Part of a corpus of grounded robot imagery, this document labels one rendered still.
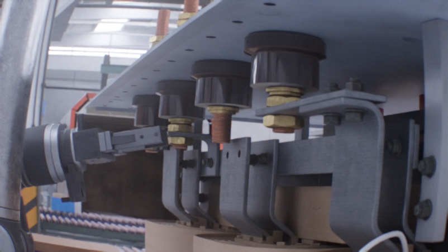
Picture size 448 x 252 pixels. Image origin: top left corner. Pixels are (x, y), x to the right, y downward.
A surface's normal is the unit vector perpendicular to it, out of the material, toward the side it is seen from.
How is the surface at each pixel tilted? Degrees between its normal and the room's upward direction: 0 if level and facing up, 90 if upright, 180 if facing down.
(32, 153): 87
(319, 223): 90
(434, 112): 90
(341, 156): 90
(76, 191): 112
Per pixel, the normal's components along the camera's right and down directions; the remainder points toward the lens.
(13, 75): 0.49, -0.04
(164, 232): -0.80, -0.09
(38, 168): 0.04, 0.44
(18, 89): 0.67, 0.00
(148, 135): -0.04, -0.08
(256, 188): -0.95, -0.07
